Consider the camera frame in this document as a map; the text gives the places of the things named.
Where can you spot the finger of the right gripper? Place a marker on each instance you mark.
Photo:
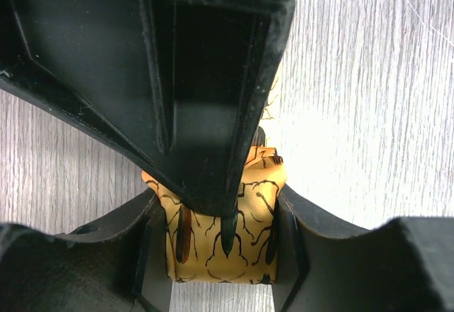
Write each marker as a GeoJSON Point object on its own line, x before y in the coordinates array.
{"type": "Point", "coordinates": [98, 65]}
{"type": "Point", "coordinates": [211, 70]}

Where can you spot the yellow beetle print tie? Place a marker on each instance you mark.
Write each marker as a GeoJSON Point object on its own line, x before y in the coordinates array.
{"type": "Point", "coordinates": [193, 243]}

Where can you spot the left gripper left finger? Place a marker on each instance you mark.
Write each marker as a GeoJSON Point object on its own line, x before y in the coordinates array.
{"type": "Point", "coordinates": [115, 263]}

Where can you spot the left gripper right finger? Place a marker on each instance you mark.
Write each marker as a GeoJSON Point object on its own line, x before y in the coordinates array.
{"type": "Point", "coordinates": [328, 264]}

